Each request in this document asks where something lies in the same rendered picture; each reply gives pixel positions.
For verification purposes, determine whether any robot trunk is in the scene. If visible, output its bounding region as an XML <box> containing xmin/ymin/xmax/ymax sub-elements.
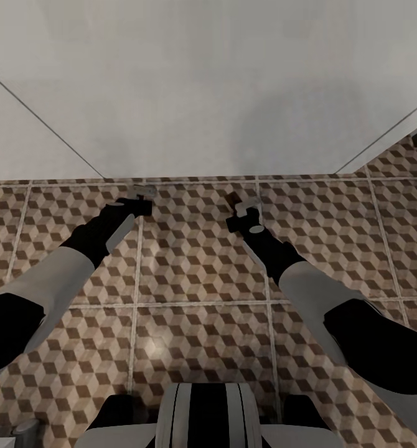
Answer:
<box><xmin>155</xmin><ymin>383</ymin><xmax>262</xmax><ymax>448</ymax></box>

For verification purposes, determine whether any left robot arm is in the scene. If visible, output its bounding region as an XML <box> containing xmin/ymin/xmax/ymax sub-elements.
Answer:
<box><xmin>0</xmin><ymin>185</ymin><xmax>158</xmax><ymax>374</ymax></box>

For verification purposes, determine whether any mousetrap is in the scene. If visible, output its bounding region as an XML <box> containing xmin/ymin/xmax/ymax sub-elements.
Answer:
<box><xmin>225</xmin><ymin>191</ymin><xmax>243</xmax><ymax>214</ymax></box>

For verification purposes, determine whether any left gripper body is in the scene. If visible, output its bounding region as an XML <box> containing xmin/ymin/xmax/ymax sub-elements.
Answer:
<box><xmin>117</xmin><ymin>197</ymin><xmax>152</xmax><ymax>217</ymax></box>

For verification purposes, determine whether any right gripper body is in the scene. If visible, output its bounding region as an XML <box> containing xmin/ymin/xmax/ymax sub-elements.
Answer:
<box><xmin>226</xmin><ymin>208</ymin><xmax>259</xmax><ymax>233</ymax></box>

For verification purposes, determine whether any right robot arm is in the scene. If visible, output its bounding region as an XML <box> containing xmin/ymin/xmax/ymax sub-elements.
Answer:
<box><xmin>226</xmin><ymin>197</ymin><xmax>417</xmax><ymax>436</ymax></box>

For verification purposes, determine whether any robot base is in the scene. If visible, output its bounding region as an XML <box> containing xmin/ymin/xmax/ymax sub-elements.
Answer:
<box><xmin>74</xmin><ymin>395</ymin><xmax>344</xmax><ymax>448</ymax></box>

